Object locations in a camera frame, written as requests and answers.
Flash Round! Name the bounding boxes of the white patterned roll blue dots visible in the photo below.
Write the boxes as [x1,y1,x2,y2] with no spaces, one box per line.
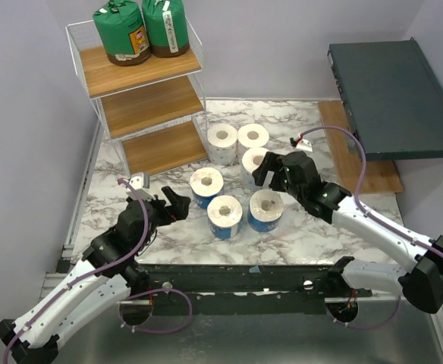
[240,147,274,191]

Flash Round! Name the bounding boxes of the green roll white label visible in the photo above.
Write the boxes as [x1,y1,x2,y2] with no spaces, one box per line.
[142,0,190,58]

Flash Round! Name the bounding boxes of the green roll orange label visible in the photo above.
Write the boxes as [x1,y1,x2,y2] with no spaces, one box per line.
[93,1,151,66]

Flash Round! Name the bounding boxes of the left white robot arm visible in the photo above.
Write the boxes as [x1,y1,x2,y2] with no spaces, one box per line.
[0,184,191,363]

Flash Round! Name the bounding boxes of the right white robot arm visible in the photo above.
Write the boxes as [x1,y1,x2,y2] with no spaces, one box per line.
[252,151,443,313]

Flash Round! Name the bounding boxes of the blue wrapped roll right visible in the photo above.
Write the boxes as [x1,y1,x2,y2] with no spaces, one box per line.
[247,190,284,232]

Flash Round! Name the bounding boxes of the blue wrapped roll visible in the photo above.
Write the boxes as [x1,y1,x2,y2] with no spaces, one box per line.
[247,190,284,232]
[206,195,243,240]
[189,168,225,209]

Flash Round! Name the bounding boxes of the blue wrapped roll left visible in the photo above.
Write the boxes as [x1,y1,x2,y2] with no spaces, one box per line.
[189,168,225,209]

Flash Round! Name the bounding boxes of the blue wrapped roll centre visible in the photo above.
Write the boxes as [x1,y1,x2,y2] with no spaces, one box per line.
[206,195,243,240]

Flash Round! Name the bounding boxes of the wooden board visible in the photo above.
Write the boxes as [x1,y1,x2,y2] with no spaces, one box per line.
[317,101,404,194]

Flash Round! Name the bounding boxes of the dark teal metal box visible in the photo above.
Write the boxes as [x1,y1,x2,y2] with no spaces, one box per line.
[327,39,443,162]

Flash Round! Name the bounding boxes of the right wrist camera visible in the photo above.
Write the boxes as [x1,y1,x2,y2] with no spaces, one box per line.
[290,135,313,152]

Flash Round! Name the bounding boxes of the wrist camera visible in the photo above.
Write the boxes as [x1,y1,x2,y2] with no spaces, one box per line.
[117,172,154,201]
[290,135,313,152]

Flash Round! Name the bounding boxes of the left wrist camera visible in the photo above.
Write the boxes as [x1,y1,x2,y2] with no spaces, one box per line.
[117,172,154,201]

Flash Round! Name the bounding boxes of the aluminium extrusion rail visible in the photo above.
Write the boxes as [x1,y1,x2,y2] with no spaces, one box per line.
[39,122,104,299]

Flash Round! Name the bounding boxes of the black mounting rail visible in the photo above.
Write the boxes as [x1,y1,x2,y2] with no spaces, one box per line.
[103,263,370,318]

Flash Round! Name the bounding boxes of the white wire wooden shelf unit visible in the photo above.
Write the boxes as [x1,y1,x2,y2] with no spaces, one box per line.
[66,20,207,175]

